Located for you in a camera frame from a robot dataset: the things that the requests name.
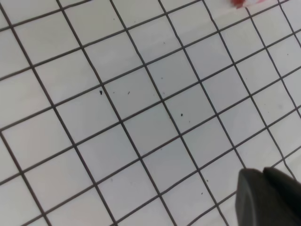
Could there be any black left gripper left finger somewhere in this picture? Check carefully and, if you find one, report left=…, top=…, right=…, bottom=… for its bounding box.
left=235, top=169, right=301, bottom=226

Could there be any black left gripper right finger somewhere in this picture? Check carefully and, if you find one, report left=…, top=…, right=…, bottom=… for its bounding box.
left=263, top=168, right=301, bottom=207

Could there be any pink wavy-striped towel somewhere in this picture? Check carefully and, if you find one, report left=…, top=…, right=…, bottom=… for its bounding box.
left=230, top=0, right=258, bottom=8

